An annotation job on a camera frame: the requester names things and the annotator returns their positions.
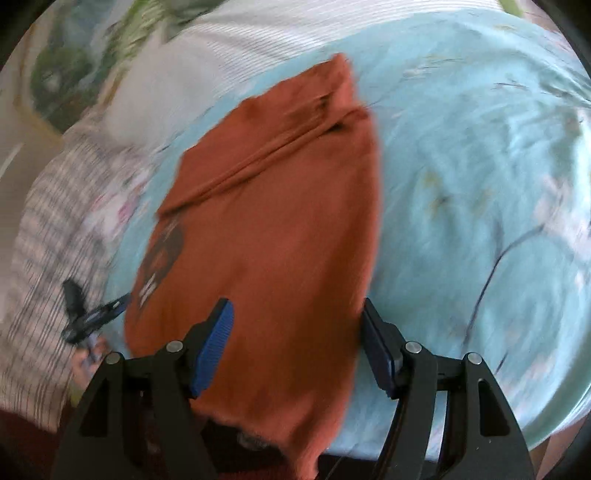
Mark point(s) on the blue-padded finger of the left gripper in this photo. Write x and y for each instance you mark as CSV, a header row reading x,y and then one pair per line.
x,y
111,310

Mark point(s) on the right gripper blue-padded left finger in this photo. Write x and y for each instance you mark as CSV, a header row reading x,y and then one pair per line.
x,y
182,371

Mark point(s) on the green pillow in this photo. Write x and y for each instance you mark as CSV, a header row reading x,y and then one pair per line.
x,y
90,47

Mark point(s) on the orange knitted sweater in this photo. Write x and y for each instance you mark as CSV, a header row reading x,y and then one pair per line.
x,y
275,209

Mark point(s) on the pink floral white cloth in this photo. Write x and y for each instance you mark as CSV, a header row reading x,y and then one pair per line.
x,y
117,201

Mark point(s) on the white striped quilt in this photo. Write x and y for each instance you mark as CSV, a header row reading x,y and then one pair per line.
x,y
170,82

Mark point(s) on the plaid checked blanket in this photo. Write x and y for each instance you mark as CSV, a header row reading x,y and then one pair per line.
x,y
51,246

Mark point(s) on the light blue floral bedsheet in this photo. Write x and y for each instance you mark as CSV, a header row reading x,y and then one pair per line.
x,y
484,127

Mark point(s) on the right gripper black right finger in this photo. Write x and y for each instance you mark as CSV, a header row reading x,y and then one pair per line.
x,y
408,373

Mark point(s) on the person's left hand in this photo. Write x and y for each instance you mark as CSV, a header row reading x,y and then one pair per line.
x,y
84,364

